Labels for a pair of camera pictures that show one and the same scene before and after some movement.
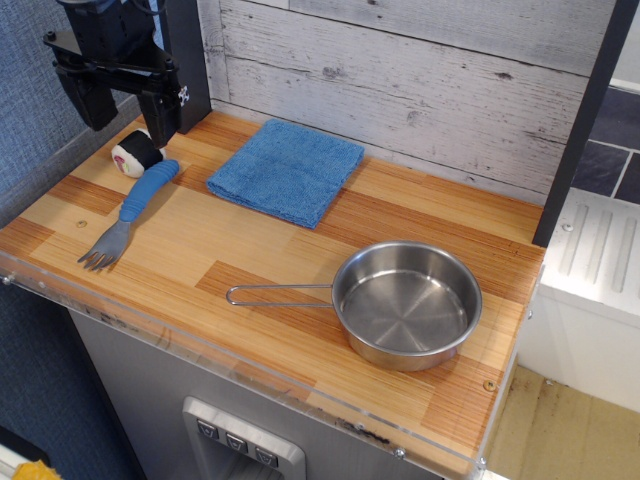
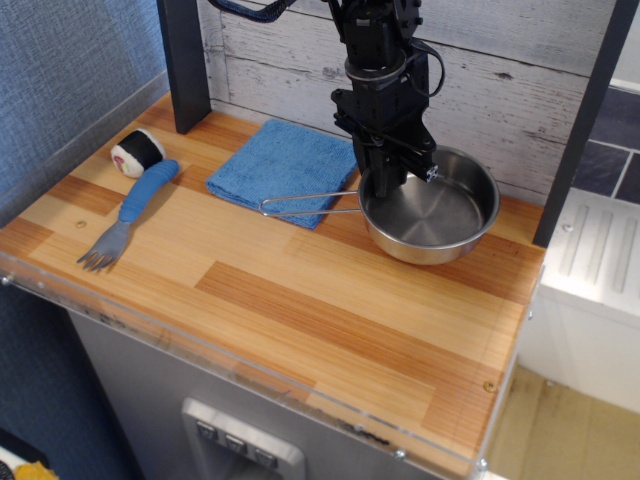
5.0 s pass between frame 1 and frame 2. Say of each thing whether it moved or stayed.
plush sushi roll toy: stayed
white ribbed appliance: stayed
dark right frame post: stayed
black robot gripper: moved
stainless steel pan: moved
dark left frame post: stayed
